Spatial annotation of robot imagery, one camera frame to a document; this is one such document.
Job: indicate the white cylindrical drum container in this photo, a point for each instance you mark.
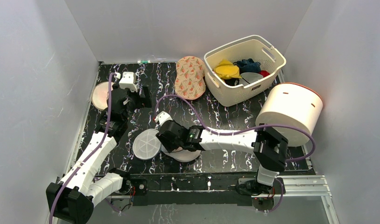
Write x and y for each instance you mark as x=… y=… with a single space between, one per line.
x=293 y=105

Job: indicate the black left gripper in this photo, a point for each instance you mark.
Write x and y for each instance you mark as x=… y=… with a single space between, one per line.
x=145 y=101

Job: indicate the cream perforated laundry basket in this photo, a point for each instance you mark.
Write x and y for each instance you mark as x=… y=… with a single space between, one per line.
x=254 y=47

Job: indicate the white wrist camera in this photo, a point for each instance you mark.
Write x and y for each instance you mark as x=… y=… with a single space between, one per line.
x=162 y=117
x=128 y=81

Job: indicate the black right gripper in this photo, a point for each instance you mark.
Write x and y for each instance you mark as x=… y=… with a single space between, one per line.
x=165 y=140

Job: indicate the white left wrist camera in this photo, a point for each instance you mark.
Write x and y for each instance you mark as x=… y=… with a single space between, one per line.
x=128 y=81

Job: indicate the yellow bra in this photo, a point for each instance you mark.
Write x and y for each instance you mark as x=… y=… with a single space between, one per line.
x=227 y=70

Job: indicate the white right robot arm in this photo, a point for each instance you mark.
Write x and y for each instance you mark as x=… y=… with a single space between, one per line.
x=267 y=144

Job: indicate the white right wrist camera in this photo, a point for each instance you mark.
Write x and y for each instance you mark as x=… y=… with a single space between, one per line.
x=162 y=117

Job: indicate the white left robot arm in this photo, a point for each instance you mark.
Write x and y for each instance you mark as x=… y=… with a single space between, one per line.
x=91 y=154

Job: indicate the floral padded laundry bag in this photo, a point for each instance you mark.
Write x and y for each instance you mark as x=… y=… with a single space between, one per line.
x=189 y=82

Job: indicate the clothes pile in basket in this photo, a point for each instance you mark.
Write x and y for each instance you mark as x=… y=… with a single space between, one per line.
x=249 y=71

